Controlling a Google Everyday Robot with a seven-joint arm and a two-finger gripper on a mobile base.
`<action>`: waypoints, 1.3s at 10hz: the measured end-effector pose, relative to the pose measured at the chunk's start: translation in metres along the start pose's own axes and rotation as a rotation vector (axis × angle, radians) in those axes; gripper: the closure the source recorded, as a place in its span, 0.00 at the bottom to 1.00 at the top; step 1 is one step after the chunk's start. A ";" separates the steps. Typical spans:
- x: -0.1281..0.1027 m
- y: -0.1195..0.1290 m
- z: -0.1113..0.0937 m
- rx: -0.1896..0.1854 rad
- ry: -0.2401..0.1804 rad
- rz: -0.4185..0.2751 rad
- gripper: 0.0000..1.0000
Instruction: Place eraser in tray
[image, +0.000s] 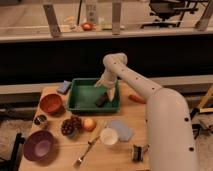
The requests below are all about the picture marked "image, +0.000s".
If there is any light blue cloth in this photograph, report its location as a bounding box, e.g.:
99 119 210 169
107 120 133 142

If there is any blue sponge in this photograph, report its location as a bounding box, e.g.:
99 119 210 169
57 80 71 95

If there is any purple bowl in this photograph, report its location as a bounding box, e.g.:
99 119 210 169
23 130 54 162

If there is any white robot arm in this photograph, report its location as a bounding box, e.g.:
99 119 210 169
96 53 199 171

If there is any bunch of dark grapes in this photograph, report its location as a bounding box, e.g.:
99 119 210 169
61 116 82 136

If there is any white cup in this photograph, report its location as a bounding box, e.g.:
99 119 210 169
100 128 118 146

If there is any green plastic tray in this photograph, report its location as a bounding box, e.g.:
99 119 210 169
67 78 120 115

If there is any black office chair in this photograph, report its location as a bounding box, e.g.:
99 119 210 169
141 0 207 28

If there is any orange carrot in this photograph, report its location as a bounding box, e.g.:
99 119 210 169
128 95 146 104

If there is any orange bowl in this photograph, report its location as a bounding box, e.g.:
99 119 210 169
39 94 62 115

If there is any small dark cup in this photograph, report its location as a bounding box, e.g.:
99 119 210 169
34 115 48 129

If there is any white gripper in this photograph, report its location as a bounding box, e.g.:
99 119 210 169
94 69 117 102

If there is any wooden frame right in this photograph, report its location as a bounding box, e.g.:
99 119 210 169
190 84 213 118

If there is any black binder clip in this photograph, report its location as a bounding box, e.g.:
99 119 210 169
132 145 149 162

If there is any peach fruit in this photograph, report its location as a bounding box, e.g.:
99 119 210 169
83 118 97 132

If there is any red round object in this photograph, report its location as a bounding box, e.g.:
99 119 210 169
81 22 93 31

